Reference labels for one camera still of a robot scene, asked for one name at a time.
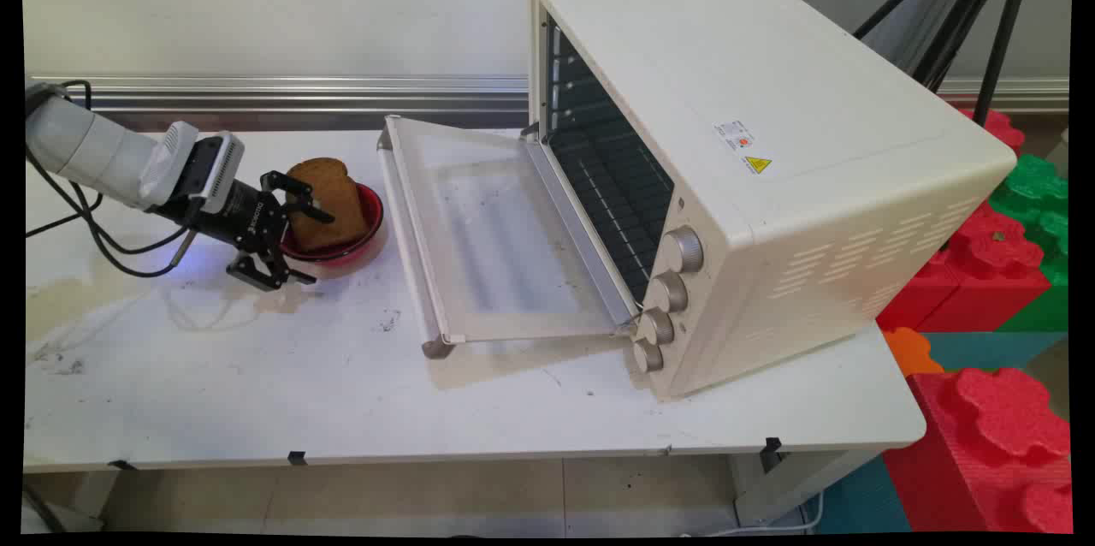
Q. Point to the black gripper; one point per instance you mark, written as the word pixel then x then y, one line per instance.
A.
pixel 244 216

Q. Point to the cream glass oven door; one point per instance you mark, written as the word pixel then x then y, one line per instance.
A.
pixel 496 229

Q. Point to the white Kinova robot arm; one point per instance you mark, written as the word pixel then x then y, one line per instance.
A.
pixel 85 144

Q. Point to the brown toast bread slice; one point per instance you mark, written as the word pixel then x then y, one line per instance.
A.
pixel 338 195

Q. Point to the red bowl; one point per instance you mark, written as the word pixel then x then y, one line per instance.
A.
pixel 372 229

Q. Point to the black table edge clip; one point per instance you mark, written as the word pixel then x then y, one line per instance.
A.
pixel 296 458
pixel 772 445
pixel 122 465

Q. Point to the silver oven knob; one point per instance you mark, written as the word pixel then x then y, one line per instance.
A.
pixel 669 292
pixel 684 251
pixel 648 356
pixel 657 328

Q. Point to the white info label sticker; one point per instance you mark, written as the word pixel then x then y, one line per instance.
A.
pixel 733 135

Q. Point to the yellow warning triangle sticker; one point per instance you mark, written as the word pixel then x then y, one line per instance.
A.
pixel 758 165

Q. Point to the cream toaster oven body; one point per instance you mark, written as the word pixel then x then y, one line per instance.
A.
pixel 770 58

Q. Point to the white table leg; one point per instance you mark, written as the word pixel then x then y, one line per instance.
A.
pixel 787 486

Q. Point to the orange foam piece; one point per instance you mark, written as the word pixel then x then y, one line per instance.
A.
pixel 911 351

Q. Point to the medium red foam block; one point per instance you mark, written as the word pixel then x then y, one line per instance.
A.
pixel 984 272

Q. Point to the teal foam mat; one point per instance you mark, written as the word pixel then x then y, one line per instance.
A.
pixel 992 347

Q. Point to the small red foam block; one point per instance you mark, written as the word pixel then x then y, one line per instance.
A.
pixel 1001 131

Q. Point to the large red foam block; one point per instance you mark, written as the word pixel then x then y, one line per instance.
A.
pixel 984 452

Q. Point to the black tripod legs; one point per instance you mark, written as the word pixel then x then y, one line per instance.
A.
pixel 997 41

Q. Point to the green foam block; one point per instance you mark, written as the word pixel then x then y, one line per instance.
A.
pixel 1039 195

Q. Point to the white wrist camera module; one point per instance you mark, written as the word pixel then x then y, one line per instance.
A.
pixel 175 161

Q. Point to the aluminium wall rail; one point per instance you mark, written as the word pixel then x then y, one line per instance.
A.
pixel 299 92

